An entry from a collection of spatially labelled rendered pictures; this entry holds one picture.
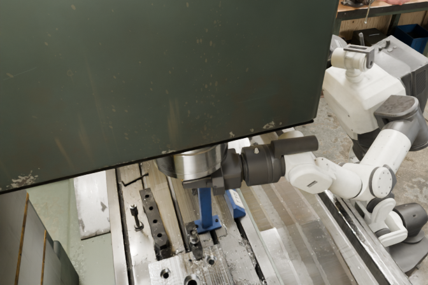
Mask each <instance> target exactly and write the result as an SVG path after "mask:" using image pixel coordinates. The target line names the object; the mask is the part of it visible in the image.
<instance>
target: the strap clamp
mask: <svg viewBox="0 0 428 285"><path fill-rule="evenodd" d="M184 224H185V231H186V236H187V243H188V246H189V250H190V252H192V254H193V257H194V258H195V259H196V260H200V259H202V258H203V248H202V245H201V241H200V238H199V235H198V232H197V229H196V225H195V223H194V221H191V222H188V223H184ZM189 240H191V241H189ZM198 243H199V244H198ZM197 247H198V248H197Z"/></svg>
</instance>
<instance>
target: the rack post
mask: <svg viewBox="0 0 428 285"><path fill-rule="evenodd" d="M197 192H198V199H199V212H200V219H199V220H195V221H194V223H195V225H196V228H197V232H198V234H200V233H204V232H208V231H211V230H215V229H217V228H221V227H222V224H221V222H220V219H219V217H218V215H214V216H212V204H211V188H198V189H197Z"/></svg>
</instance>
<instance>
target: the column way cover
mask: <svg viewBox="0 0 428 285"><path fill-rule="evenodd" d="M0 285H61V262H60V260H59V259H58V257H57V255H56V253H55V251H54V250H53V248H52V247H51V245H50V243H49V241H48V240H47V238H46V230H45V229H44V227H43V225H42V224H41V222H40V220H39V219H38V217H37V215H36V213H35V212H34V210H33V208H32V206H31V205H30V203H29V194H28V193H27V191H26V190H25V189H24V190H19V191H14V192H10V193H5V194H2V195H0Z"/></svg>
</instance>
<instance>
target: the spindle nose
mask: <svg viewBox="0 0 428 285"><path fill-rule="evenodd" d="M228 148H229V143H228V142H227V143H223V144H218V145H214V146H210V147H206V148H201V149H196V150H193V151H188V152H184V153H179V154H176V155H171V156H165V157H162V158H157V159H154V160H153V162H154V164H155V166H156V168H158V169H159V170H160V171H161V172H162V173H163V174H165V175H167V176H169V177H173V178H176V179H198V178H201V177H205V176H207V175H210V174H212V173H213V172H215V171H216V170H218V169H219V168H220V167H221V166H222V165H223V163H224V162H225V159H226V158H227V152H228Z"/></svg>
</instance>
